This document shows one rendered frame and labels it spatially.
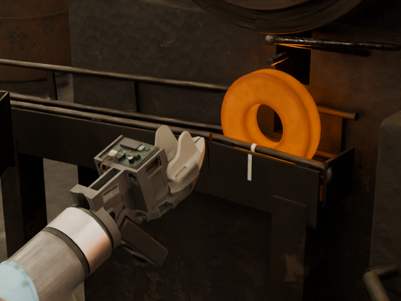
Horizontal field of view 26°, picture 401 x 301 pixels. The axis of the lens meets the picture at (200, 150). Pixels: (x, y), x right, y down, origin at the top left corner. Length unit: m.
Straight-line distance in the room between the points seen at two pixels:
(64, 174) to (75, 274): 2.06
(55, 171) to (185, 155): 1.98
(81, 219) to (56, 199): 1.84
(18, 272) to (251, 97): 0.47
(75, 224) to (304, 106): 0.39
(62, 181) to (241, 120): 1.74
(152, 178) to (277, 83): 0.27
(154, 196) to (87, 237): 0.12
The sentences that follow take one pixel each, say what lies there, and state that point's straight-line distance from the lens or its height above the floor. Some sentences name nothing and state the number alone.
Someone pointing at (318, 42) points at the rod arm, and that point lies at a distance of 1.11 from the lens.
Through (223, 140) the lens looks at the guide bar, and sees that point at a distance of 1.27.
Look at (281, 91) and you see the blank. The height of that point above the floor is 0.80.
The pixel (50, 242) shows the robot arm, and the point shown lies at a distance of 0.97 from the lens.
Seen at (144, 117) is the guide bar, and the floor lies 0.68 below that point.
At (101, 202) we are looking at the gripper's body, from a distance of 1.00.
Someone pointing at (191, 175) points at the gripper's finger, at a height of 0.74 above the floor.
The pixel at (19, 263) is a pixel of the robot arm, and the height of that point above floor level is 0.71.
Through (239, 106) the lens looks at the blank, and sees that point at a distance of 1.27.
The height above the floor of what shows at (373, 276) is 0.61.
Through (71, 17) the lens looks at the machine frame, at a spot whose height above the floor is 0.82.
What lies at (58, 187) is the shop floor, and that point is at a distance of 2.92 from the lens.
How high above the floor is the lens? 1.16
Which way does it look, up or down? 21 degrees down
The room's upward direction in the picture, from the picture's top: straight up
